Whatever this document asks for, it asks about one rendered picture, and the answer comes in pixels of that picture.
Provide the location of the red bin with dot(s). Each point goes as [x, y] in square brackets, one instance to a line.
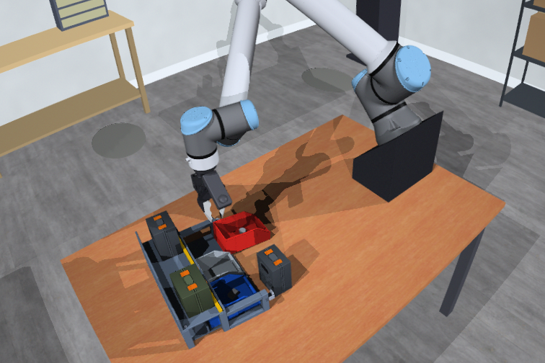
[226, 232]

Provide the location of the yellow flat bar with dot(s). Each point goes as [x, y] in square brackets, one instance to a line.
[192, 262]

